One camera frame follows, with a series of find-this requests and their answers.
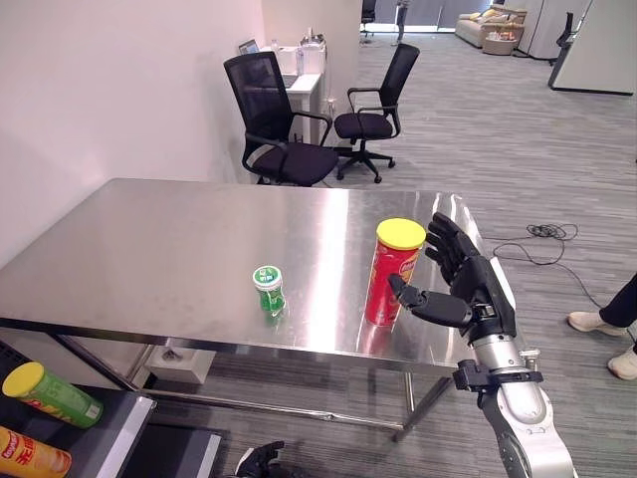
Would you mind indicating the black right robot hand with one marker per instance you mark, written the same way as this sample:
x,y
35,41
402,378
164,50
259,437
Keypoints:
x,y
460,279

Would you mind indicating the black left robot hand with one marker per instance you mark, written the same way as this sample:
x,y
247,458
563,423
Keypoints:
x,y
259,460

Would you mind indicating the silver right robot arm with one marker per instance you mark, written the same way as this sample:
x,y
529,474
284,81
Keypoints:
x,y
517,398

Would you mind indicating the red chip can yellow lid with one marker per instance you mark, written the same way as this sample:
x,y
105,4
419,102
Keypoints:
x,y
394,274

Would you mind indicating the white box under table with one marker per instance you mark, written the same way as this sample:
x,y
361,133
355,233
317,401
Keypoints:
x,y
180,365

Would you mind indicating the person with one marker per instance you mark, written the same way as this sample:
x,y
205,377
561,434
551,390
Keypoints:
x,y
609,323

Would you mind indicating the dark shelf unit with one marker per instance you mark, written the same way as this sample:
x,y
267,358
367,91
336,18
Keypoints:
x,y
99,438

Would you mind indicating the small green candy bottle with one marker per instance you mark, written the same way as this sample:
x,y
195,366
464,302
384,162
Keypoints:
x,y
269,294

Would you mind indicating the small black mesh office chair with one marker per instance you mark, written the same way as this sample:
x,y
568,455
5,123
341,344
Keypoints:
x,y
370,114

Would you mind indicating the stainless steel table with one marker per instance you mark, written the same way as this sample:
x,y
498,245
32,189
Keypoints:
x,y
239,269

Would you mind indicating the green chip can yellow lid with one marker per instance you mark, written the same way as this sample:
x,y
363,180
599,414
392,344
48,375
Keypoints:
x,y
52,396

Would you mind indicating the orange chip can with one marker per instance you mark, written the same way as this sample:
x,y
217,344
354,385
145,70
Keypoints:
x,y
30,455

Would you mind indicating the large black mesh office chair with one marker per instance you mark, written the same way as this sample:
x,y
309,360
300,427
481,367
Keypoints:
x,y
276,124

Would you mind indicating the white desk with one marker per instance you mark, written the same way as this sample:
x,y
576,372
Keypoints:
x,y
303,94

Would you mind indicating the beige sofa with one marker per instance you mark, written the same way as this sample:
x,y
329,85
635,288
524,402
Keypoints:
x,y
485,27

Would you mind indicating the white partition panel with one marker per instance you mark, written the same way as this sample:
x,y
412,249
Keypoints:
x,y
594,47

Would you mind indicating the white box on desk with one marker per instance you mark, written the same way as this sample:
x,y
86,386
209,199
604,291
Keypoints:
x,y
309,57

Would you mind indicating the laptop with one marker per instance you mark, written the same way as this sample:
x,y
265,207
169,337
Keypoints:
x,y
249,48

